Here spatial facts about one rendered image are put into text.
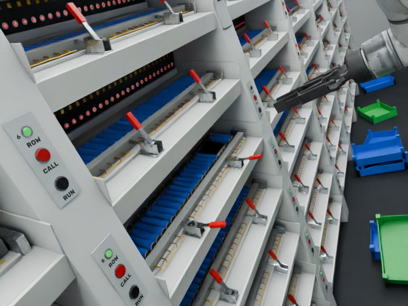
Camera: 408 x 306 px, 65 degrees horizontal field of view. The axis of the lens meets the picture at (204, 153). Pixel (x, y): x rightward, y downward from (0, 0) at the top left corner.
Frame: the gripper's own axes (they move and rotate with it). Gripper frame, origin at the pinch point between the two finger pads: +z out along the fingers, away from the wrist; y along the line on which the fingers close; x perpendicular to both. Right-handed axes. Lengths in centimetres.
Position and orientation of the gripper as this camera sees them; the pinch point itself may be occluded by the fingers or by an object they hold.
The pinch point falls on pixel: (288, 100)
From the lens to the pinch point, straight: 88.7
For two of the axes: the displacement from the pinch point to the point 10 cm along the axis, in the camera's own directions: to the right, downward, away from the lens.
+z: -7.3, 3.3, 6.0
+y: -4.0, 5.0, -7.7
